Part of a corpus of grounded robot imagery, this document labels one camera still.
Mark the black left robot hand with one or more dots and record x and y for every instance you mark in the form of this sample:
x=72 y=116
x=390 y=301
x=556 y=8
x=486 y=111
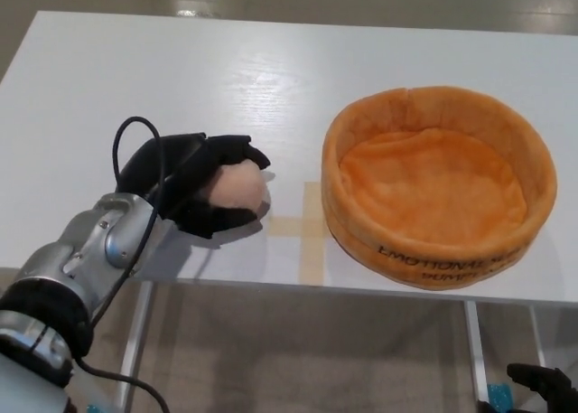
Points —
x=180 y=160

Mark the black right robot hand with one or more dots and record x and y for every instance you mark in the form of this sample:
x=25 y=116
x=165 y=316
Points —
x=551 y=386

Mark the pink round plush toy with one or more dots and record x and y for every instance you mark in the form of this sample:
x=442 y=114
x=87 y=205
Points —
x=239 y=187

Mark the orange plush round plate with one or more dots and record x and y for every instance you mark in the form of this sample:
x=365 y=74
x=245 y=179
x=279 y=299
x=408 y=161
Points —
x=429 y=196

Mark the white table leg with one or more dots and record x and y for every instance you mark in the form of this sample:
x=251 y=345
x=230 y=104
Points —
x=476 y=340
x=538 y=336
x=135 y=331

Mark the blue plastic piece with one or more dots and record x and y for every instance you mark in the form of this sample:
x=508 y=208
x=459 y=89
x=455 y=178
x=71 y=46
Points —
x=499 y=399

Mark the beige horizontal tape strip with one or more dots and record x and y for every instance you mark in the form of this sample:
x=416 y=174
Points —
x=289 y=227

